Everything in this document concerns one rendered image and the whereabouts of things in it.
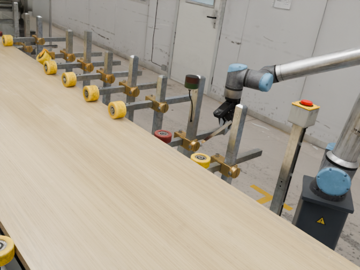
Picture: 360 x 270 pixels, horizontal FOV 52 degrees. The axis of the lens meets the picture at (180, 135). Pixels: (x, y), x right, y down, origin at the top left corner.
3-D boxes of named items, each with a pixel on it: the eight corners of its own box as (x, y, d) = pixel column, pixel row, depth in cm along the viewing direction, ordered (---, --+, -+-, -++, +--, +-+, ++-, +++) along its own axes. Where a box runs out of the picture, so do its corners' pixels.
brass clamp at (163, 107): (152, 103, 194) (154, 94, 192) (169, 112, 185) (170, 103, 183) (143, 105, 190) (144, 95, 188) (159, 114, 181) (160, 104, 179)
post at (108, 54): (105, 125, 233) (110, 50, 214) (109, 127, 231) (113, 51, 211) (100, 126, 231) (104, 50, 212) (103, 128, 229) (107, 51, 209)
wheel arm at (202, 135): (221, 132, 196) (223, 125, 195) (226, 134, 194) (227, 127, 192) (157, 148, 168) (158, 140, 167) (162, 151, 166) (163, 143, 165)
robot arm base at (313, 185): (309, 178, 209) (314, 163, 205) (344, 188, 204) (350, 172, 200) (308, 195, 192) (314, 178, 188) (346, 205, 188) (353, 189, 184)
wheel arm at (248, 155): (255, 154, 179) (257, 146, 178) (261, 157, 177) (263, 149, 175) (190, 177, 151) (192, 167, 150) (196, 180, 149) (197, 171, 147)
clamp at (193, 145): (180, 139, 182) (181, 129, 180) (199, 150, 173) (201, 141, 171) (171, 141, 178) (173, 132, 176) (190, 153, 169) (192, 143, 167)
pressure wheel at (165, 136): (162, 149, 174) (164, 127, 169) (172, 156, 169) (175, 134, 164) (148, 152, 169) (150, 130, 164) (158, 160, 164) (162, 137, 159)
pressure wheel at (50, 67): (58, 72, 221) (53, 75, 228) (55, 59, 221) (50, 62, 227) (49, 72, 218) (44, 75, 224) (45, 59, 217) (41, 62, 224)
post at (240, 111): (220, 201, 167) (241, 102, 148) (226, 205, 165) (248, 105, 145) (215, 203, 165) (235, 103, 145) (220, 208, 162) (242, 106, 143)
